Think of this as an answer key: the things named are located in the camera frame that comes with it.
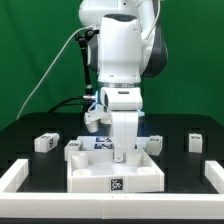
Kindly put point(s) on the white U-shaped obstacle fence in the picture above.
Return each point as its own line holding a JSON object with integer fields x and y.
{"x": 108, "y": 206}

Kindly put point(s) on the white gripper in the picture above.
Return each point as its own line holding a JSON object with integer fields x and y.
{"x": 123, "y": 133}

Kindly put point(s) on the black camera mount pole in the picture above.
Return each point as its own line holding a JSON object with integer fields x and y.
{"x": 83, "y": 40}

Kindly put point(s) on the AprilTag marker sheet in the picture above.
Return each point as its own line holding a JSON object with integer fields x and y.
{"x": 101, "y": 142}

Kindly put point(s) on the white square tabletop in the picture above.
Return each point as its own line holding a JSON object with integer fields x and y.
{"x": 95, "y": 172}

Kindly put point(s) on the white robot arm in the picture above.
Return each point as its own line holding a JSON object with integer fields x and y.
{"x": 125, "y": 44}

